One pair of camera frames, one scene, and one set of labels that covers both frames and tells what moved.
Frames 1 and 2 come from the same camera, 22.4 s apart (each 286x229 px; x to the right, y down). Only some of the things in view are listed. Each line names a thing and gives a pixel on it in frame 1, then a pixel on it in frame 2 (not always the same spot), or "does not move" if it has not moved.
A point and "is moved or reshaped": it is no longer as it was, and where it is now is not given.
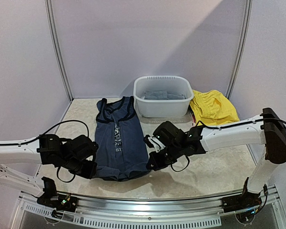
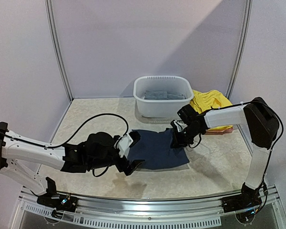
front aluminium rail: (107, 213) does not move
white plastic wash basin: (162, 96) does not move
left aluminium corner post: (49, 6) does not move
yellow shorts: (211, 107) does not move
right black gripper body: (154, 162) to (180, 136)
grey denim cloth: (162, 95) does not move
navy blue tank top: (122, 151) is moved or reshaped
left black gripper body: (73, 165) to (97, 163)
